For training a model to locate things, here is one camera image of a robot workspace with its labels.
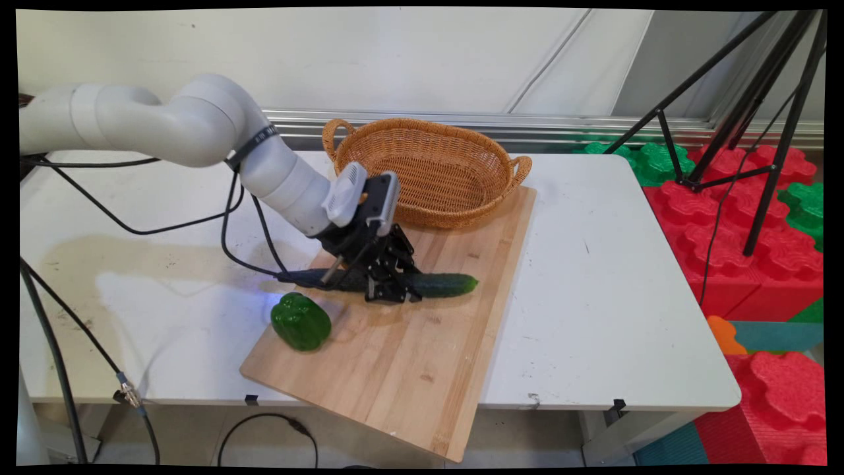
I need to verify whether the white table leg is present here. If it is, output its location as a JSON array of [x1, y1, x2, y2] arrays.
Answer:
[[580, 409, 693, 466]]

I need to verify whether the green foam building block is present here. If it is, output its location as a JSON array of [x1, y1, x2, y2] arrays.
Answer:
[[777, 181, 825, 253], [788, 297, 825, 324], [574, 142, 690, 187]]

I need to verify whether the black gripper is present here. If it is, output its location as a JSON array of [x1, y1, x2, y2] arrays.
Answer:
[[315, 223, 423, 305]]

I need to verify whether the wooden cutting board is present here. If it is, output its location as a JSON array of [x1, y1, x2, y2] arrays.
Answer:
[[239, 185, 537, 462]]

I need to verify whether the black cable with metal connector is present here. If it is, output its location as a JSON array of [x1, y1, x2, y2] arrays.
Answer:
[[20, 261, 161, 465]]

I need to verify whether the teal foam floor mat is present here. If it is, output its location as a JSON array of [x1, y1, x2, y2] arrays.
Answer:
[[633, 422, 709, 466]]

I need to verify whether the thick black cable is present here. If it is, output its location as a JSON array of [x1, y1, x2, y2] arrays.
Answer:
[[20, 259, 88, 464]]

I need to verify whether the woven wicker basket with handles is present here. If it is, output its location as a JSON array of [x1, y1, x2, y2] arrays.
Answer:
[[322, 117, 533, 230]]

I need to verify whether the black tripod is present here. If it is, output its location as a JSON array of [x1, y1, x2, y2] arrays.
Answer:
[[603, 10, 828, 257]]

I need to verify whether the thin black cable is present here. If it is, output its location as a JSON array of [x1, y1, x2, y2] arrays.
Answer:
[[20, 156, 162, 168], [40, 161, 246, 236], [220, 168, 291, 278], [251, 195, 289, 274]]

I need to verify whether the bell pepper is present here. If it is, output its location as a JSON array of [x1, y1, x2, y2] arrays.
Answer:
[[270, 292, 332, 352]]

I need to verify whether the aluminium wall rail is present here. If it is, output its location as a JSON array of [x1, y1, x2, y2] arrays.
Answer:
[[262, 109, 825, 151]]

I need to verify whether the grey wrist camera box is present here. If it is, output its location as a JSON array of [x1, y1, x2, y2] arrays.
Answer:
[[361, 172, 401, 237]]

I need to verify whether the black velcro arm strap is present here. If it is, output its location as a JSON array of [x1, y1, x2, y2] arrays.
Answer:
[[226, 124, 278, 171]]

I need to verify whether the long dark green cucumber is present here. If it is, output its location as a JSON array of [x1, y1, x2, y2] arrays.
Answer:
[[277, 267, 479, 299]]

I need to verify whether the black cable under table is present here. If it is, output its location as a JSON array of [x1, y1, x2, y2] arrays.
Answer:
[[218, 414, 319, 469]]

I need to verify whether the red foam building block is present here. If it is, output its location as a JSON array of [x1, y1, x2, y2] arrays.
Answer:
[[692, 352, 828, 466], [643, 179, 825, 322], [688, 145, 818, 187]]

